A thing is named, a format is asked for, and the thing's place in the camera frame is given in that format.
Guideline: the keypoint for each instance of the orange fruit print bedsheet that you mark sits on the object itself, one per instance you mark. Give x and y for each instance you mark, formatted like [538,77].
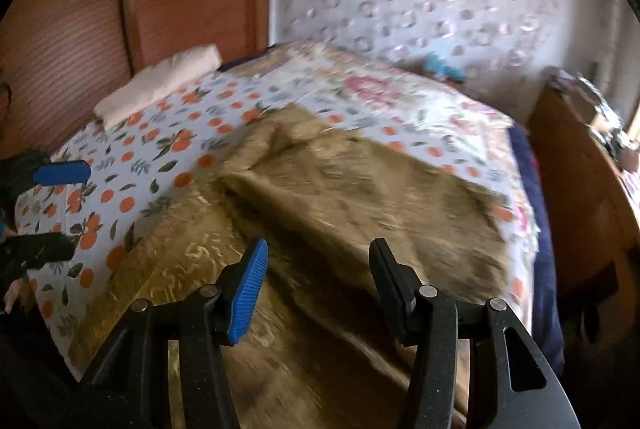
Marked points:
[150,149]

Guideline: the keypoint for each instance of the navy blue blanket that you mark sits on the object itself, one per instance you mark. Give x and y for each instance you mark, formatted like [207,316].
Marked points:
[540,234]

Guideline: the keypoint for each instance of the clutter pile on dresser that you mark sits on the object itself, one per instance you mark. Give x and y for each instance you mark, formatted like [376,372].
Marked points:
[600,119]

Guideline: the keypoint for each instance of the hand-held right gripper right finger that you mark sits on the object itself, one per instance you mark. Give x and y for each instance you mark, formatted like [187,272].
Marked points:
[395,294]

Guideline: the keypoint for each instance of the white pillow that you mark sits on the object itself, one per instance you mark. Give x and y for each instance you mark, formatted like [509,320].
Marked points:
[160,79]

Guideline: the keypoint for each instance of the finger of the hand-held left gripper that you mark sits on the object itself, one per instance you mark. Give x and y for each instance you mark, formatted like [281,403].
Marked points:
[62,173]
[40,249]

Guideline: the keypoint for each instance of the blue plastic bag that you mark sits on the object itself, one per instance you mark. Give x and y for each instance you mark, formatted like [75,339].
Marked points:
[442,68]

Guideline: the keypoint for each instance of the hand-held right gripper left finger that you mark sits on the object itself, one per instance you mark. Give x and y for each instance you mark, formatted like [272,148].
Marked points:
[246,294]

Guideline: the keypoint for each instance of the wooden dresser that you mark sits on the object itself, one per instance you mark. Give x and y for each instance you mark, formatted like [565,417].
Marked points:
[585,209]

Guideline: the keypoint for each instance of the person's left hand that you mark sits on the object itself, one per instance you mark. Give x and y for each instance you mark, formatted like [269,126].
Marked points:
[11,296]

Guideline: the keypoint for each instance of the brown paisley bedspread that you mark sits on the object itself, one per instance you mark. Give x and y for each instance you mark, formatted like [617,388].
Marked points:
[325,199]

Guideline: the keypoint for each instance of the floral blanket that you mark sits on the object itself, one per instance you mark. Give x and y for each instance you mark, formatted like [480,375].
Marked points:
[390,94]

